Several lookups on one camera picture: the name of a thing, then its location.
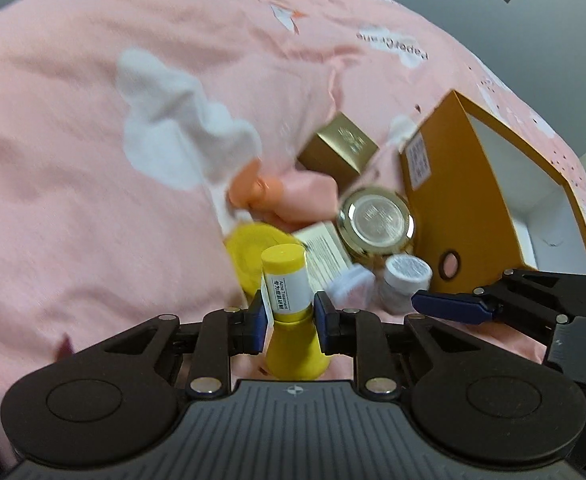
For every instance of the white printed carton box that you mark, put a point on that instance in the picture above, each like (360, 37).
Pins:
(323, 255)

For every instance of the white ribbed small jar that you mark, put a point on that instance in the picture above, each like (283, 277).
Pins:
(350, 285)

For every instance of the yellow round lid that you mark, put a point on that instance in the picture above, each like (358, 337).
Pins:
(245, 255)

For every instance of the orange storage box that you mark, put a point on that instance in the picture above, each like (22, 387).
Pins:
(453, 200)

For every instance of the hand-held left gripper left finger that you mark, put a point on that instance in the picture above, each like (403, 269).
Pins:
(256, 327)

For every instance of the peach pink bottle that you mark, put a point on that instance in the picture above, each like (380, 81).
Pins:
(255, 191)

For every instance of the pink cloud print blanket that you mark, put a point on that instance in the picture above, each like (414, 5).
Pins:
(73, 160)

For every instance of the yellow bottle white label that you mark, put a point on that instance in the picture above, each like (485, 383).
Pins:
(293, 350)

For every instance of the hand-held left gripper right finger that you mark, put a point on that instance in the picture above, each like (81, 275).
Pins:
(325, 322)

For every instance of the round gold cosmetic jar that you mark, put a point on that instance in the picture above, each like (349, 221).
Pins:
(375, 222)

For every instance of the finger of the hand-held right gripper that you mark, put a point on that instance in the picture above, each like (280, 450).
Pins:
(448, 306)

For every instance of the small gold box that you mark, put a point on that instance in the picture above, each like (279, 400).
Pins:
(333, 152)

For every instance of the white capped small jar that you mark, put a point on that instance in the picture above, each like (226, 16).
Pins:
(404, 271)

